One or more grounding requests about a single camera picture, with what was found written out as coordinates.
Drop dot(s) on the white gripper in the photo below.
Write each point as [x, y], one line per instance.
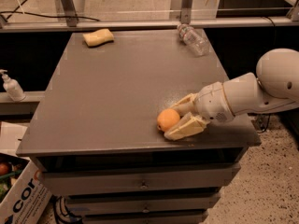
[210, 102]

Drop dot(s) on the orange fruit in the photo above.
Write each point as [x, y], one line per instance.
[167, 119]

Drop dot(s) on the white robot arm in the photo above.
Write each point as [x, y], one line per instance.
[274, 87]

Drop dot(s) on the yellow sponge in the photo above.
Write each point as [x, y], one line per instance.
[98, 37]

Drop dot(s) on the clear plastic water bottle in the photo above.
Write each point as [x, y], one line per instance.
[197, 44]

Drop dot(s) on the grey drawer cabinet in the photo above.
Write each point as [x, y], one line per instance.
[95, 139]

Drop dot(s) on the white pump dispenser bottle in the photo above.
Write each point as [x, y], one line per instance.
[12, 87]

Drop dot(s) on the white cardboard box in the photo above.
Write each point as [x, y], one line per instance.
[23, 196]

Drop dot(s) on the red tomato in box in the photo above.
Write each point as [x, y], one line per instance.
[4, 168]

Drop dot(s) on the grey metal railing frame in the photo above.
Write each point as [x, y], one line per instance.
[89, 15]

